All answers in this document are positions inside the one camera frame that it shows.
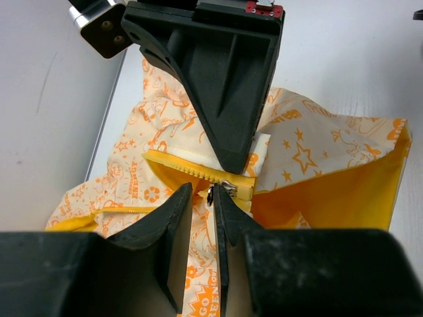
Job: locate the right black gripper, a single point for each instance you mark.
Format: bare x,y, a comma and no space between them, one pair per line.
224,53

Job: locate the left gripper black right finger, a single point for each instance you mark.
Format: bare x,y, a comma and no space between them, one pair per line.
231,226

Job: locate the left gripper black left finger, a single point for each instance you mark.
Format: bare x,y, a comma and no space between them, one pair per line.
149,259

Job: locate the orange patterned hooded jacket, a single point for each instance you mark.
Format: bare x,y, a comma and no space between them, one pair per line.
307,169

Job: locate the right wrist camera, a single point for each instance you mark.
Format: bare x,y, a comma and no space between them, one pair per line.
99,24

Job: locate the aluminium table frame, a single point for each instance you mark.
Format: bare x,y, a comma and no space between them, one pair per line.
105,115

